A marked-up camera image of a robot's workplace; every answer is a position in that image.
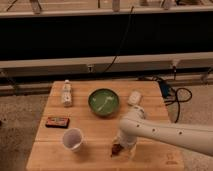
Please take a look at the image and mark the small white bottle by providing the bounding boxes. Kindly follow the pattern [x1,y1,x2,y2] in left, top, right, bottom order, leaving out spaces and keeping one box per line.
[61,80,72,107]

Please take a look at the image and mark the black floor cables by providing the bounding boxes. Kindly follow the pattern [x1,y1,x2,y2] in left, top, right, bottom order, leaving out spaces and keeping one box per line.
[137,75,194,114]

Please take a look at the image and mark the white plastic cup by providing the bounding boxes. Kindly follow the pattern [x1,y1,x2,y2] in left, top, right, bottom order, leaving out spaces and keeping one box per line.
[62,128,83,152]

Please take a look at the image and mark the green bowl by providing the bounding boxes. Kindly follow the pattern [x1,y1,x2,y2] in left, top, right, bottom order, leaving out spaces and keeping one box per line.
[88,88,119,117]

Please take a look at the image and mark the black hanging cable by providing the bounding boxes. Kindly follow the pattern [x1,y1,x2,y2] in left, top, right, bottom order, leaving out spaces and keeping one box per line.
[100,5,135,75]

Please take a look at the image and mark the white sponge block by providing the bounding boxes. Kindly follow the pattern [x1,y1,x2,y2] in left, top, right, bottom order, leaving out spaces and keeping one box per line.
[127,90,142,106]

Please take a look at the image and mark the red and black box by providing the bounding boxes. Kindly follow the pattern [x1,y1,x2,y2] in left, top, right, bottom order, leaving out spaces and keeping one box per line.
[45,117,69,128]

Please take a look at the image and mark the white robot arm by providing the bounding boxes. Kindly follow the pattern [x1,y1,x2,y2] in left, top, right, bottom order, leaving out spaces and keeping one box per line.
[117,105,213,157]

